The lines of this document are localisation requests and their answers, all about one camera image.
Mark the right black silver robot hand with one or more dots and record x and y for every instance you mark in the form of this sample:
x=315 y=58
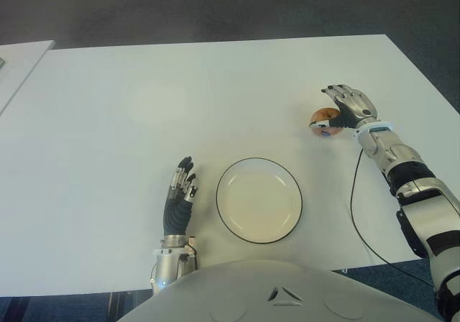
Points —
x=354 y=108

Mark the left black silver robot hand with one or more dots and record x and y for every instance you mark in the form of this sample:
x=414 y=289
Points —
x=176 y=217

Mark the red yellow apple with sticker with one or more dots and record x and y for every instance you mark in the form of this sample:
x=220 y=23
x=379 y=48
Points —
x=325 y=115

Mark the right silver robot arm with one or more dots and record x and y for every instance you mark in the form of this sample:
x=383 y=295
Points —
x=413 y=182

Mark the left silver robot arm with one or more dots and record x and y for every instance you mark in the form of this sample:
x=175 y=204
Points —
x=172 y=264

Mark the white plate with black rim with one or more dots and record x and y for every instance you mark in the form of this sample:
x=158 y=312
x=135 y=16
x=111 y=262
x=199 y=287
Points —
x=259 y=200

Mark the grey robot torso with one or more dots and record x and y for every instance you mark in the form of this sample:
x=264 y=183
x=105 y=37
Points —
x=280 y=293

